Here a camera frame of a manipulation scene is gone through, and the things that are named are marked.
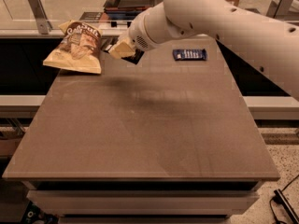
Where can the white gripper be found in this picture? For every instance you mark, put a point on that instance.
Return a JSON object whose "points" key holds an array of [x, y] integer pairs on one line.
{"points": [[139, 34]]}

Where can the black rxbar chocolate bar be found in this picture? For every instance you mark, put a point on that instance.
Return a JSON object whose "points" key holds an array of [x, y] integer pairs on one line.
{"points": [[132, 59]]}

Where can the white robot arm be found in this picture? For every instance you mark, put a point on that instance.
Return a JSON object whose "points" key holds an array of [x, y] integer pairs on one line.
{"points": [[268, 45]]}

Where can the brown chip bag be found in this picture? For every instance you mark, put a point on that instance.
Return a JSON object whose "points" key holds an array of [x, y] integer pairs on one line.
{"points": [[79, 50]]}

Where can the blue snack bar wrapper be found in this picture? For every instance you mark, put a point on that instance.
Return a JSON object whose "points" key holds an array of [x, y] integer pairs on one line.
{"points": [[189, 54]]}

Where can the left metal glass bracket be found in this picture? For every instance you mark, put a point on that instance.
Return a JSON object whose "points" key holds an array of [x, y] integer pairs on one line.
{"points": [[42, 22]]}

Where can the right metal glass bracket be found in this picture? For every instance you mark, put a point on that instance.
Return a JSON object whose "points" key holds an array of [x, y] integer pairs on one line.
{"points": [[285, 10]]}

